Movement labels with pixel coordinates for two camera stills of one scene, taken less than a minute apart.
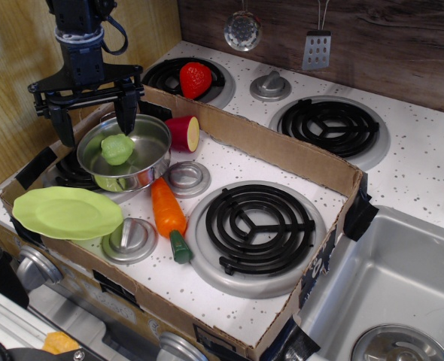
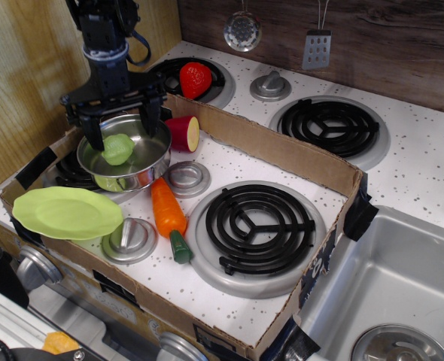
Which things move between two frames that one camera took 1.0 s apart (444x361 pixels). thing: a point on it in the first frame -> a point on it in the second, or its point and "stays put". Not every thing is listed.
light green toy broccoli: (117, 149) stays put
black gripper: (85, 79) -> (113, 87)
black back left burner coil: (165, 75) stays put
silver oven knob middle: (174, 347) stays put
